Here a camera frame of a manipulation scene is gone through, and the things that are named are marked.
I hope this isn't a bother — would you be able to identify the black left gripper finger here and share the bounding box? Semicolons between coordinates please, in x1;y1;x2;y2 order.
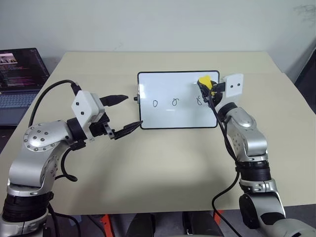
99;94;129;108
114;120;144;141

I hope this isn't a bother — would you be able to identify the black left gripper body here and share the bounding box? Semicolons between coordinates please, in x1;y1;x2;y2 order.
88;112;117;141

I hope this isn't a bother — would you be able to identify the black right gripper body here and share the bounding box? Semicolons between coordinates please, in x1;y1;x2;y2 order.
209;82;227;107

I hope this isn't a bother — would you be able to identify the yellow whiteboard eraser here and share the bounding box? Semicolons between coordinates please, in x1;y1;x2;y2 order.
197;76;214;96

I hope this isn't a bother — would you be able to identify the black framed small whiteboard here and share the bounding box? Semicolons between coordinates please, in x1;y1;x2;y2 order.
133;71;221;130

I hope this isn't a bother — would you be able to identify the open grey laptop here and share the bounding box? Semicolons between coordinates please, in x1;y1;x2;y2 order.
0;47;51;127

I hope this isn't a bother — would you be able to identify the dark rounded shape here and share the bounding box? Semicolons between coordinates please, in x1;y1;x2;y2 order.
132;213;156;237
182;211;216;237

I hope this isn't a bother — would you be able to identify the orange strut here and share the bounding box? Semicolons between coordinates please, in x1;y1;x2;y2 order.
101;213;111;237
212;209;224;237

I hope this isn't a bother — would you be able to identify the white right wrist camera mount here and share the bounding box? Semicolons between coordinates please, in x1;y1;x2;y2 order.
221;73;245;98

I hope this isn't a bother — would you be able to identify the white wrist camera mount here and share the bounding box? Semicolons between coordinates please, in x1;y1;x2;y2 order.
221;73;245;98
71;90;106;142

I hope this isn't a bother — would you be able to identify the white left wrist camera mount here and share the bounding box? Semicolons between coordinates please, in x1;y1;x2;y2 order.
71;90;106;142

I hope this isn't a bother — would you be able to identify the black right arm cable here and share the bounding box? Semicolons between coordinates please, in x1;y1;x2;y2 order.
208;95;244;237

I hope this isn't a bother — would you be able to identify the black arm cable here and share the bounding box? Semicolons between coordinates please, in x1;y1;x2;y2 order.
208;95;244;237
29;79;86;183

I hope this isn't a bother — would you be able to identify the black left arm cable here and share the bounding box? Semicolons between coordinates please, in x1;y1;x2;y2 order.
29;79;86;183

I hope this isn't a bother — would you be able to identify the black cable under table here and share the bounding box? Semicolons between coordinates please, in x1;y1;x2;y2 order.
47;204;82;237

